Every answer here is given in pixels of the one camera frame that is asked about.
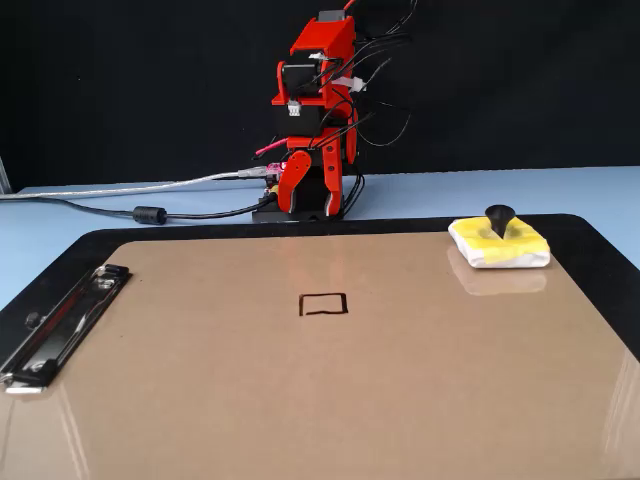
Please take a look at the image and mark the red wire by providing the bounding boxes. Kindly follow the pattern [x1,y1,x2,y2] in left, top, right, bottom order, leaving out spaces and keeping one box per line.
[254,136,290,159]

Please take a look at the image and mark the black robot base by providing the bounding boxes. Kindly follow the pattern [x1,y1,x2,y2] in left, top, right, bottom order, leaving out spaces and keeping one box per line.
[252,167,365,224]

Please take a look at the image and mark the yellow sponge with black knob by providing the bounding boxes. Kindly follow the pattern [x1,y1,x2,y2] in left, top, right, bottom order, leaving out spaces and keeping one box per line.
[447,203,552,270]

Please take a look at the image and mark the black servo wires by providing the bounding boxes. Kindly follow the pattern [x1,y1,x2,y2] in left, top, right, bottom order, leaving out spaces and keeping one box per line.
[307,0,419,221]

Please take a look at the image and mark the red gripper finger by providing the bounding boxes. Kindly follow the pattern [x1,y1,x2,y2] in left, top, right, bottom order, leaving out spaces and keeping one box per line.
[321,140,346,217]
[277,148,315,214]

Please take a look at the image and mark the silver USB cable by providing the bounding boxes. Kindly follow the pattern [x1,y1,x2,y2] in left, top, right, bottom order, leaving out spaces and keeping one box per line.
[0,164,271,202]

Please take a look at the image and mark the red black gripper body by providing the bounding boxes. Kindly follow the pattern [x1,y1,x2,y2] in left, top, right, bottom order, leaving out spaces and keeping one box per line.
[272,94,359,164]

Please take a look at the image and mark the metal clipboard clip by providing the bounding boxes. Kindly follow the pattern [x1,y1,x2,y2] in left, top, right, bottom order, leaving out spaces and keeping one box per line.
[0,263,134,396]

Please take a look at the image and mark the black marker square mark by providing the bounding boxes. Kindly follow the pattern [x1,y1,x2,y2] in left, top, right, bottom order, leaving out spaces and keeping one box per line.
[298,291,349,318]

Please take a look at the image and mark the black desk mat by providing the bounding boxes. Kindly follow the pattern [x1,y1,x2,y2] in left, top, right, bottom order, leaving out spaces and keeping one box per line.
[0,213,640,374]

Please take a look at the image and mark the black power cable with ferrite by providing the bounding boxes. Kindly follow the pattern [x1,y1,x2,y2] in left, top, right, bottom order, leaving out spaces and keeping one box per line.
[0,194,279,227]

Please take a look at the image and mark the brown clipboard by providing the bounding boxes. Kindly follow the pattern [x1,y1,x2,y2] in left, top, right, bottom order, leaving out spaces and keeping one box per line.
[0,228,640,480]

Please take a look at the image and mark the motor controller circuit board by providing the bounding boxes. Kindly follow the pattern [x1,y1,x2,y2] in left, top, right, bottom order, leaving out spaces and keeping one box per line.
[263,161,290,199]

